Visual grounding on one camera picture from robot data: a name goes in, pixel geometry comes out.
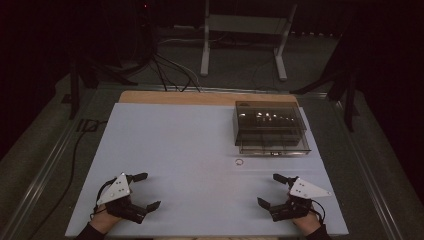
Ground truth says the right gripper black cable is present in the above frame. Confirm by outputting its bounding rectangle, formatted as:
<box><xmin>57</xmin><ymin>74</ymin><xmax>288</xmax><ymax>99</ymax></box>
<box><xmin>310</xmin><ymin>199</ymin><xmax>326</xmax><ymax>225</ymax></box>

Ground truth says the bundle of black cables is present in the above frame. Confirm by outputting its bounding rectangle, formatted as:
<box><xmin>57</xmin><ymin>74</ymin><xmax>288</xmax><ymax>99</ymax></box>
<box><xmin>131</xmin><ymin>46</ymin><xmax>202</xmax><ymax>93</ymax></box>

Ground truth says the row of shiny jewelry pieces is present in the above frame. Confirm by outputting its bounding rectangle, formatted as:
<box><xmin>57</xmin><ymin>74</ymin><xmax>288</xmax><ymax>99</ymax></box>
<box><xmin>238</xmin><ymin>111</ymin><xmax>296</xmax><ymax>123</ymax></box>

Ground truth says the person's left hand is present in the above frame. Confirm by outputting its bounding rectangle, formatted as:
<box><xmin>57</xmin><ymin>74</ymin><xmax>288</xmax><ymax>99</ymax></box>
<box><xmin>89</xmin><ymin>208</ymin><xmax>123</xmax><ymax>235</ymax></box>

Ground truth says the long black floor cable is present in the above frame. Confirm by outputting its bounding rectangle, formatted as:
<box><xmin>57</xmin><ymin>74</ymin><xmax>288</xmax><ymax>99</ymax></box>
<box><xmin>31</xmin><ymin>119</ymin><xmax>108</xmax><ymax>239</ymax></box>

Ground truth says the clear smoky jewelry box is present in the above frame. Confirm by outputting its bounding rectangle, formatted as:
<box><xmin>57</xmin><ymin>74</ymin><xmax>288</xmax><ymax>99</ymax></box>
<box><xmin>234</xmin><ymin>100</ymin><xmax>308</xmax><ymax>148</ymax></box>

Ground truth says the clear jewelry box drawer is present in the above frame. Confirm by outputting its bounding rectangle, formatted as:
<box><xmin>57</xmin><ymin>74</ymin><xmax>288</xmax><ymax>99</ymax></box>
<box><xmin>238</xmin><ymin>128</ymin><xmax>312</xmax><ymax>156</ymax></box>

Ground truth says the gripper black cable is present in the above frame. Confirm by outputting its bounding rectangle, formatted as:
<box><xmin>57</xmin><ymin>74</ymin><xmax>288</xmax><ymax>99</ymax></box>
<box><xmin>93</xmin><ymin>178</ymin><xmax>118</xmax><ymax>215</ymax></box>
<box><xmin>310</xmin><ymin>199</ymin><xmax>326</xmax><ymax>225</ymax></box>

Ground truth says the white metal stand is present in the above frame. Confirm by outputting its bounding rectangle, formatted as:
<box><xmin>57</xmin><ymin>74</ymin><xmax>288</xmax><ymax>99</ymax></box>
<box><xmin>199</xmin><ymin>0</ymin><xmax>298</xmax><ymax>82</ymax></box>

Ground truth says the white floor cable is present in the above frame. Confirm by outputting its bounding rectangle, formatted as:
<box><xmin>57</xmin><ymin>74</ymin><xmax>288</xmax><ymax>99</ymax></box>
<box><xmin>157</xmin><ymin>37</ymin><xmax>202</xmax><ymax>88</ymax></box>

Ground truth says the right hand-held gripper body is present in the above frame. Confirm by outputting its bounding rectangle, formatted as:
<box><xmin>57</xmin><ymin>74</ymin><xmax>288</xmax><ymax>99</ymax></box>
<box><xmin>269</xmin><ymin>177</ymin><xmax>333</xmax><ymax>223</ymax></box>

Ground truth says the black tripod stand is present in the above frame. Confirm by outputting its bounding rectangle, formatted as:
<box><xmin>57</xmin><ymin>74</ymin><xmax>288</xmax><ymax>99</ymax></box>
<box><xmin>289</xmin><ymin>56</ymin><xmax>362</xmax><ymax>133</ymax></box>
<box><xmin>67</xmin><ymin>49</ymin><xmax>138</xmax><ymax>121</ymax></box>

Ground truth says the person's right hand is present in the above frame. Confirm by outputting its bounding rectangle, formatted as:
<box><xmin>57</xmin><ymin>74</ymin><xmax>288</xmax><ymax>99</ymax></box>
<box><xmin>293</xmin><ymin>209</ymin><xmax>322</xmax><ymax>236</ymax></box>

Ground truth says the white table mat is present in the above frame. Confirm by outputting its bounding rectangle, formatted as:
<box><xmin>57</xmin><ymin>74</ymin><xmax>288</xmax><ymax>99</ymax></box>
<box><xmin>64</xmin><ymin>102</ymin><xmax>350</xmax><ymax>238</ymax></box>

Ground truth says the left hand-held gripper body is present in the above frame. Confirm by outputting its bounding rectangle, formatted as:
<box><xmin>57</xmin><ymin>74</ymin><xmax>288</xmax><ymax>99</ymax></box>
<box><xmin>96</xmin><ymin>172</ymin><xmax>148</xmax><ymax>225</ymax></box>

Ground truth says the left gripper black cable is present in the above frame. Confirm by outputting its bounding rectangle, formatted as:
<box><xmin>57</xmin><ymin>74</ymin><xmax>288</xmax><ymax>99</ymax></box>
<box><xmin>93</xmin><ymin>178</ymin><xmax>118</xmax><ymax>215</ymax></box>

